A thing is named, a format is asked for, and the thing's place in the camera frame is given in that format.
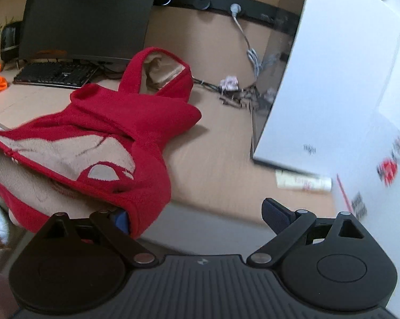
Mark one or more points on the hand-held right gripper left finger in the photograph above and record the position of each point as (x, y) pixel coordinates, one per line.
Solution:
(120, 221)

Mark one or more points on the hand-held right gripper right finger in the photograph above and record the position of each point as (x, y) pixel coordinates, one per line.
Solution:
(276, 216)

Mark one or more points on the red fleece hoodie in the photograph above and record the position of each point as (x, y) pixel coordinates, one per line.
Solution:
(120, 113)

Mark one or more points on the white printed tube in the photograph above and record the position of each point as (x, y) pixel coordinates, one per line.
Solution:
(303, 182)

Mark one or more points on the white printed cardboard box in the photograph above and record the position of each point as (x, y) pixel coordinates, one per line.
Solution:
(386, 189)

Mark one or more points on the crumpled white paper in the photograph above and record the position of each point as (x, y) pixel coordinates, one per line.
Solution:
(229, 83)

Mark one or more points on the white computer case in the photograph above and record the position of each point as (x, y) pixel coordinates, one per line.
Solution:
(336, 73)

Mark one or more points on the black keyboard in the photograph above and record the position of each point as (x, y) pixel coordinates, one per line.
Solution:
(54, 73)

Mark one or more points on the black computer monitor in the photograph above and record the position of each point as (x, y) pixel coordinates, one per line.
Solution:
(87, 16)

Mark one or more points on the black cylindrical container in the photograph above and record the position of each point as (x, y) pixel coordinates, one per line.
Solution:
(10, 40)

